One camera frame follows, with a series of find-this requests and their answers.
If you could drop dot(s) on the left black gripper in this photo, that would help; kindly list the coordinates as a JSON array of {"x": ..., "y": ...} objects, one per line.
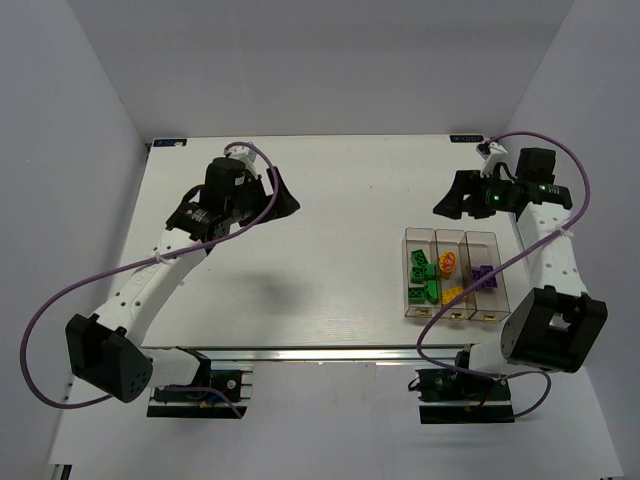
[{"x": 267, "y": 196}]

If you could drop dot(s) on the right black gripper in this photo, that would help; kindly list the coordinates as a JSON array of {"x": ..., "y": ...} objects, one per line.
[{"x": 476, "y": 194}]

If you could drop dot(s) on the orange oval lego piece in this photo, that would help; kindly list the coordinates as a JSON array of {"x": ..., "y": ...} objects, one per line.
[{"x": 447, "y": 263}]

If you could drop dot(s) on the green lego brick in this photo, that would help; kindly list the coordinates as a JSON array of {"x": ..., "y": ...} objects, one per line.
[
  {"x": 418, "y": 258},
  {"x": 417, "y": 275},
  {"x": 416, "y": 295}
]

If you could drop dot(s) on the purple lego brick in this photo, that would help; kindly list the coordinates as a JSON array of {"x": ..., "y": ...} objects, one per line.
[
  {"x": 477, "y": 273},
  {"x": 490, "y": 283}
]

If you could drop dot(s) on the yellow lego brick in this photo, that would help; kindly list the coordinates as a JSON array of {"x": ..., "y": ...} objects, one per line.
[{"x": 450, "y": 294}]

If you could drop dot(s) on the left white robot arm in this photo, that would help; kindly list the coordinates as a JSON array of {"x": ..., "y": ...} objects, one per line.
[{"x": 106, "y": 348}]

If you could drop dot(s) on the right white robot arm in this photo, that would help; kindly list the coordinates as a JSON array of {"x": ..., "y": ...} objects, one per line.
[{"x": 557, "y": 322}]

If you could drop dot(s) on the left clear container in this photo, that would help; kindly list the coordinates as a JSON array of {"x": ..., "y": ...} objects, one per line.
[{"x": 425, "y": 239}]

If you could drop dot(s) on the clear container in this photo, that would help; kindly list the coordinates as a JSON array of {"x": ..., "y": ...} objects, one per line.
[
  {"x": 456, "y": 241},
  {"x": 492, "y": 305},
  {"x": 425, "y": 239}
]

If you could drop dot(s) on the right blue table label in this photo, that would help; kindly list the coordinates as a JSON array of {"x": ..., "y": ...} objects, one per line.
[{"x": 466, "y": 138}]

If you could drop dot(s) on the blue table label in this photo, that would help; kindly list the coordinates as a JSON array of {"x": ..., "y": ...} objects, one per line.
[
  {"x": 466, "y": 138},
  {"x": 169, "y": 142}
]

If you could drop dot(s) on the middle clear container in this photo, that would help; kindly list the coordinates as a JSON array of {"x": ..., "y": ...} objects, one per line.
[{"x": 456, "y": 241}]

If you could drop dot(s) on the right clear container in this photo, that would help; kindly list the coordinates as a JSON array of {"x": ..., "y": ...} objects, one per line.
[{"x": 492, "y": 305}]

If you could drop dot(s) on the left blue table label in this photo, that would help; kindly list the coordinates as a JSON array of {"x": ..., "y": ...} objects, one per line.
[{"x": 169, "y": 142}]

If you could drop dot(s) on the aluminium table rail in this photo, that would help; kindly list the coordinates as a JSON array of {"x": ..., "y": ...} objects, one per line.
[{"x": 313, "y": 354}]

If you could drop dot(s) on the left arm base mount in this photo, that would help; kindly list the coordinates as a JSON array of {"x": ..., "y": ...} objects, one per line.
[{"x": 224, "y": 394}]

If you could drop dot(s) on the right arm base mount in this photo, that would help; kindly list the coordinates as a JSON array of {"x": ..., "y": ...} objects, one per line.
[{"x": 447, "y": 398}]

